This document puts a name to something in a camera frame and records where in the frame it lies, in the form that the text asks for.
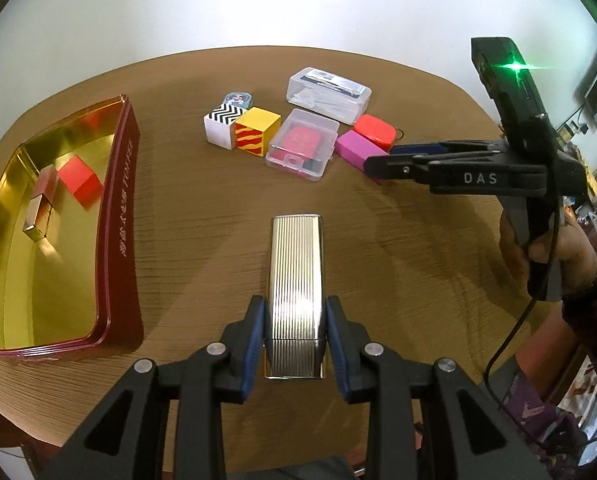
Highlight small clear box red contents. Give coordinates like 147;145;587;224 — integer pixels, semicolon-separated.
265;108;340;182

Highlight yellow red striped cube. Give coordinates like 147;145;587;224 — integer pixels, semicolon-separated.
234;108;282;159

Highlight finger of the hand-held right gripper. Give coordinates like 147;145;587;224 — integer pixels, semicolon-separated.
389;138;507;157
363;152;432;186

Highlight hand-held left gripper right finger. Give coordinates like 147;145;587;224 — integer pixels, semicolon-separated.
325;295;551;480

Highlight large clear plastic box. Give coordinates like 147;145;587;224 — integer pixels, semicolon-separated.
286;66;374;125

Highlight silver ribbed metal case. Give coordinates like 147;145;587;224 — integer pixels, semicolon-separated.
264;215;327;380

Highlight gold rectangular block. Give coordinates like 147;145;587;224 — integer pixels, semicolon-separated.
22;167;59;241

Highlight person's right hand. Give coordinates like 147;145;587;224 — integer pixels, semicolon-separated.
498;208;597;302

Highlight person's right forearm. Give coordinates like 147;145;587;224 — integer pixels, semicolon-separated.
558;247;597;376

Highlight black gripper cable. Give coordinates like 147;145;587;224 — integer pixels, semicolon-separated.
484;195;566;436

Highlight red tin box gold interior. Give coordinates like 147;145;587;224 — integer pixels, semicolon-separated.
0;94;145;361

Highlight magenta block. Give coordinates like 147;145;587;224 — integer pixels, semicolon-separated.
334;130;390;172

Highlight purple patterned clothing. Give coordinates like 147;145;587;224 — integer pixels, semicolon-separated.
498;350;597;480

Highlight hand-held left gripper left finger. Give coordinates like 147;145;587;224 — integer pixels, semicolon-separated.
66;295;266;480

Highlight cluttered shelf goods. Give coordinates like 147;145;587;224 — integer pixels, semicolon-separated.
553;122;597;243

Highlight black white zigzag cube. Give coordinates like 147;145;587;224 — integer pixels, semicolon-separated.
204;103;249;150

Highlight orange red rounded case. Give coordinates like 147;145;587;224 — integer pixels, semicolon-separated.
354;114;407;153

